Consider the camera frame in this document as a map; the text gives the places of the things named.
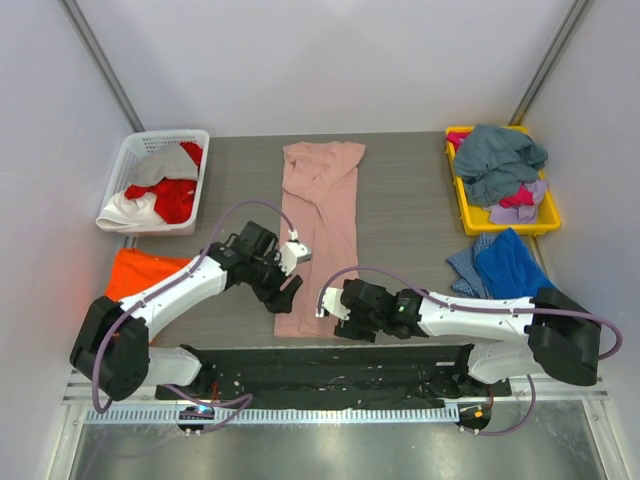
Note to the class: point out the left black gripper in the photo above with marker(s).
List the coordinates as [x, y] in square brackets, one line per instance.
[273, 285]

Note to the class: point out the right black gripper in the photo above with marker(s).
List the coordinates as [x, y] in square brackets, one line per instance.
[353, 317]

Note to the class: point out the pink printed t shirt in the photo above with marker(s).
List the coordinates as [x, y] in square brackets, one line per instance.
[319, 194]

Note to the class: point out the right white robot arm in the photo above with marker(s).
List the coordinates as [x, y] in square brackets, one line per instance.
[547, 333]

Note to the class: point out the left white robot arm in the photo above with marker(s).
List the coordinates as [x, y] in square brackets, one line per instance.
[113, 348]

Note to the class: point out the blue checkered shirt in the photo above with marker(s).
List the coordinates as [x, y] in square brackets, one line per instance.
[470, 283]

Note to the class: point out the yellow plastic bin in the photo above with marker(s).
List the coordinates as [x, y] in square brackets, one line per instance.
[476, 220]

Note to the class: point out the blue folded t shirt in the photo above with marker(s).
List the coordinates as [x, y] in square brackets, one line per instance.
[508, 270]

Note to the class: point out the red cloth in basket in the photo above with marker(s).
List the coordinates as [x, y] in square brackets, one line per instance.
[175, 198]

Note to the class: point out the orange folded t shirt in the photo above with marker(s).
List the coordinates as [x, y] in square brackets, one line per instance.
[134, 271]

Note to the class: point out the grey cloth in basket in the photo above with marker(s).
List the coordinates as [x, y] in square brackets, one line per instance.
[170, 162]

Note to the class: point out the lilac cloth in bin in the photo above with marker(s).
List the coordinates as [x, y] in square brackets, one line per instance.
[521, 208]

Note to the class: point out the white cloth in basket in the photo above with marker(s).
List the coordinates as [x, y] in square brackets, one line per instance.
[126, 215]

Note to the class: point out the magenta cloth in bin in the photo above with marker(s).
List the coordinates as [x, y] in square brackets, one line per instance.
[517, 197]

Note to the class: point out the grey blue t shirt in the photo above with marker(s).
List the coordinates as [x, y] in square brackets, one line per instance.
[495, 160]

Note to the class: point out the white plastic basket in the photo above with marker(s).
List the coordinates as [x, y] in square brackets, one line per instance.
[139, 145]

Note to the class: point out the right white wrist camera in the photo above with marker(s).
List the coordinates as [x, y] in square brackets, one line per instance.
[331, 305]

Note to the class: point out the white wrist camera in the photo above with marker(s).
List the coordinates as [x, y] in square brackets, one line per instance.
[331, 305]
[293, 252]

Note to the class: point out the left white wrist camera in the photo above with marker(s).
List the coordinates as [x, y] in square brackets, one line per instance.
[293, 252]

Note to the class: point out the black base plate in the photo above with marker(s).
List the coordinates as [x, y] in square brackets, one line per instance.
[338, 378]

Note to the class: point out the white slotted cable duct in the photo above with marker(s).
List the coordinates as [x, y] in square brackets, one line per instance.
[186, 414]

